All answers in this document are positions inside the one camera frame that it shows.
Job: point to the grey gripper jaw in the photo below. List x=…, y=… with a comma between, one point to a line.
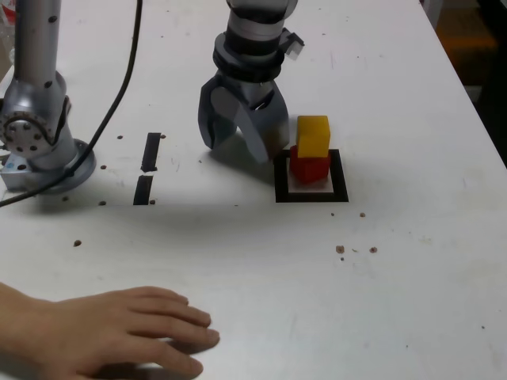
x=216, y=111
x=269, y=130

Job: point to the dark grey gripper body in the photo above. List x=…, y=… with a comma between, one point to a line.
x=257, y=93

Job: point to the yellow cube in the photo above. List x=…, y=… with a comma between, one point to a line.
x=313, y=136

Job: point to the red cube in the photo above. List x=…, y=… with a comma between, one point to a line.
x=309, y=170

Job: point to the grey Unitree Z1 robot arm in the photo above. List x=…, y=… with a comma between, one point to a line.
x=35, y=59

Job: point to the black tape square outline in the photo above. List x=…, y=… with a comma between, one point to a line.
x=340, y=178

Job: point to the person's hand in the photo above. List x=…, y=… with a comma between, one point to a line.
x=111, y=336

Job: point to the black tape strip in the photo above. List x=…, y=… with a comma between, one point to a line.
x=152, y=150

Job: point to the gripper camera with black mount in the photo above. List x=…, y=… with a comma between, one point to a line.
x=293, y=45

